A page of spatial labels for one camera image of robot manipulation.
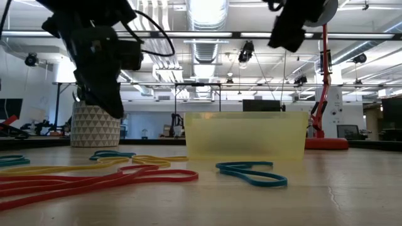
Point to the black ceiling camera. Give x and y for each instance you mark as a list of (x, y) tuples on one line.
[(359, 58), (31, 59), (301, 80), (246, 51)]

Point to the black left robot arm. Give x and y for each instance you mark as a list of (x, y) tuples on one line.
[(88, 6)]

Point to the teal rubber band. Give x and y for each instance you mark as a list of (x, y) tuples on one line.
[(238, 171), (110, 154), (12, 160)]

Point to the white pillar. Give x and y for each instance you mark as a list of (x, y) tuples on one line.
[(336, 103)]

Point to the black monitor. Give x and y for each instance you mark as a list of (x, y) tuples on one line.
[(11, 108), (260, 105), (392, 113)]

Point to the large red rubber band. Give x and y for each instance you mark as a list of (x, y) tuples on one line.
[(125, 179)]

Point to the red desk lamp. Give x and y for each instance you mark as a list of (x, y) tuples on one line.
[(326, 143)]

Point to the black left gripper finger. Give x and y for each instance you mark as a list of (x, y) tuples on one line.
[(100, 91)]

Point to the long yellow rubber band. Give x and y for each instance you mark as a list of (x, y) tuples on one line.
[(150, 160)]

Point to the green succulent in patterned pot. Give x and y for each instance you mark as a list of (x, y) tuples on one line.
[(94, 132)]

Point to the black background metal rack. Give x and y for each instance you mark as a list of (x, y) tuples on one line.
[(57, 106)]

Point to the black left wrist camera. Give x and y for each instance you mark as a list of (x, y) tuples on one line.
[(131, 56)]

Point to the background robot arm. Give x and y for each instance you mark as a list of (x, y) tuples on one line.
[(176, 125), (44, 127)]

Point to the yellow translucent plastic bin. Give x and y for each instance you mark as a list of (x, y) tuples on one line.
[(245, 138)]

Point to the silver ventilation duct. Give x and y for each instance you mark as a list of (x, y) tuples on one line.
[(205, 53)]

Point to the black background frame stand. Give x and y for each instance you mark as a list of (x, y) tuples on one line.
[(198, 84)]

